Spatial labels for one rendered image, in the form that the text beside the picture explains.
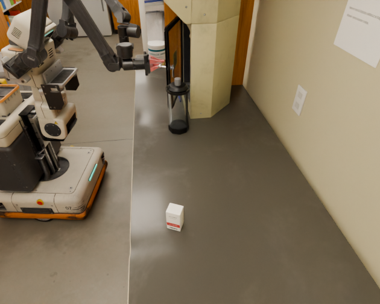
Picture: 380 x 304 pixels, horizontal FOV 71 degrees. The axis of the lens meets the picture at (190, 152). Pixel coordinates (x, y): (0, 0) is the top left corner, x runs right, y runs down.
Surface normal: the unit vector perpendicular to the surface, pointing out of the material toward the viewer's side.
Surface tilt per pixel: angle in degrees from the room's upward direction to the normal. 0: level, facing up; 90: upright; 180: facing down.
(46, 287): 0
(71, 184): 0
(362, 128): 90
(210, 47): 90
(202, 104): 90
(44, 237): 0
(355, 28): 90
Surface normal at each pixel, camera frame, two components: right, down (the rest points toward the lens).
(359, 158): -0.99, 0.08
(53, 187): 0.00, -0.77
